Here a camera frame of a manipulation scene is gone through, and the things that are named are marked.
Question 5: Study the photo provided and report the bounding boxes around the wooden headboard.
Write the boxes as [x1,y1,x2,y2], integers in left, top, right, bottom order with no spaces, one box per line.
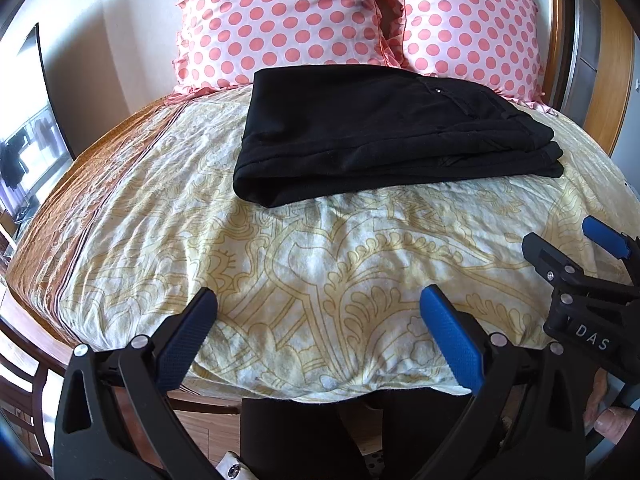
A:
[542,0,637,157]

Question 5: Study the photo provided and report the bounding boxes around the wooden bed frame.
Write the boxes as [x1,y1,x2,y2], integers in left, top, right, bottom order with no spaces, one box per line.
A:
[0,285,242,417]

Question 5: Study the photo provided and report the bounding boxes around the yellow patterned bedsheet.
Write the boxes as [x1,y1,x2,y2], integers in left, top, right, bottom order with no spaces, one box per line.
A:
[5,85,640,407]

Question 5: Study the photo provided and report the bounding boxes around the dark framed window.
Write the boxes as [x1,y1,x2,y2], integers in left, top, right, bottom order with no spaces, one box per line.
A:
[0,24,76,243]

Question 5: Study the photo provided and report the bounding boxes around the person's black clad legs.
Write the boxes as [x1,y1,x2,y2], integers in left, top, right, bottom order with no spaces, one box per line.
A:
[239,394,473,480]

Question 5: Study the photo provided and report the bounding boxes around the black pants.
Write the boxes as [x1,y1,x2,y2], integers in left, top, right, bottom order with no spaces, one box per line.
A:
[233,65,565,208]

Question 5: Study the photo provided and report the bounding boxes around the pink polka dot pillow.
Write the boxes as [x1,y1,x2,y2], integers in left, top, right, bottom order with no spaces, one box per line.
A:
[375,0,558,111]
[167,0,401,98]

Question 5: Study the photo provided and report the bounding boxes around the person's right hand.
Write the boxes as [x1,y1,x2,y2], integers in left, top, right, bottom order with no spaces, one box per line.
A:
[586,374,640,445]

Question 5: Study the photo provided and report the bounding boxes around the white patterned slipper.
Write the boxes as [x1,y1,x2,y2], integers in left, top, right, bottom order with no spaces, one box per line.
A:
[218,452,247,480]

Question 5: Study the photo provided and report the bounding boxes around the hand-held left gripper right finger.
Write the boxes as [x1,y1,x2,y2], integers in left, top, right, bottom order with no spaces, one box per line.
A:
[415,284,596,480]

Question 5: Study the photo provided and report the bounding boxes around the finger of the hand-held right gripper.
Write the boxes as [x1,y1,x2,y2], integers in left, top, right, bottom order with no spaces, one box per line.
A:
[581,215,635,262]
[521,233,588,288]

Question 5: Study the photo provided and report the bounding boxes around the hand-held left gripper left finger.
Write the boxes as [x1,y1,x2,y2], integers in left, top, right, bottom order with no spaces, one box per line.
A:
[52,286,219,480]

